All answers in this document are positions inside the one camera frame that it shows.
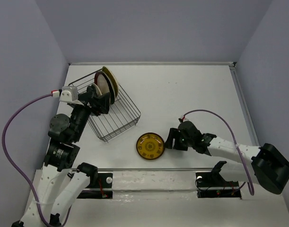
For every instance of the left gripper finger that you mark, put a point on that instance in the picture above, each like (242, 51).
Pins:
(91, 92)
(102, 103)

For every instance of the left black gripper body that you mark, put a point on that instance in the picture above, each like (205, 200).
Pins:
(82, 113)

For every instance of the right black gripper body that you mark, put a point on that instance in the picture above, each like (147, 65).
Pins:
(183, 143)

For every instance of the red rimmed cream plate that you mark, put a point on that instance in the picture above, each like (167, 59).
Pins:
(100, 80)

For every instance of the yellow patterned round plate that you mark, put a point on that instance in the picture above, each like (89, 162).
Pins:
(150, 146)

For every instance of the woven bamboo pattern plate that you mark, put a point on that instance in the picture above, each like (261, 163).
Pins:
(113, 79)

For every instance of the cream plate with black brushmark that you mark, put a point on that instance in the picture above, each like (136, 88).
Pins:
(97, 90)

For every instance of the black round plate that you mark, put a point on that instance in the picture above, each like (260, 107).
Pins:
(113, 90)

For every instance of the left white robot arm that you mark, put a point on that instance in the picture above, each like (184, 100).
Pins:
(58, 188)

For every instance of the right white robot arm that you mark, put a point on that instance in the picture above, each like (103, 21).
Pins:
(262, 165)

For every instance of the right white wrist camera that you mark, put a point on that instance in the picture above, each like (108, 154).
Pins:
(183, 119)

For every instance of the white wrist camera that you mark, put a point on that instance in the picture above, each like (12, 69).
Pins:
(69, 94)
(183, 119)

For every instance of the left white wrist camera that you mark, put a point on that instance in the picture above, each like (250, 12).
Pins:
(69, 94)

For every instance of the dark wire dish rack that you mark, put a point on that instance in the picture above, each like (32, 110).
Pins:
(123, 114)

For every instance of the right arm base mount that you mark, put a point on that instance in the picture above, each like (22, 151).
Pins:
(209, 187)

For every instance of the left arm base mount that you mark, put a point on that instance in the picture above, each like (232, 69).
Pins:
(100, 189)

